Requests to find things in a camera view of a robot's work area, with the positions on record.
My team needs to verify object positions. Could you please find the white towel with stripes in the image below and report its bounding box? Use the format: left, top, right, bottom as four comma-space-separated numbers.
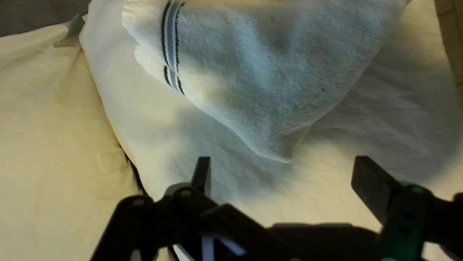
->
78, 0, 463, 229

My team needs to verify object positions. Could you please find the beige pillow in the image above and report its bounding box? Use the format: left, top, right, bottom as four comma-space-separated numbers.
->
0, 0, 463, 261

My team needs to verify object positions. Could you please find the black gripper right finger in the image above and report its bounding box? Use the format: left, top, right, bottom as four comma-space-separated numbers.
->
350, 154, 463, 261

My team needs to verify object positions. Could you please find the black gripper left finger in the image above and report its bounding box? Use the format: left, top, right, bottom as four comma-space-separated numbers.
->
89, 155, 300, 261

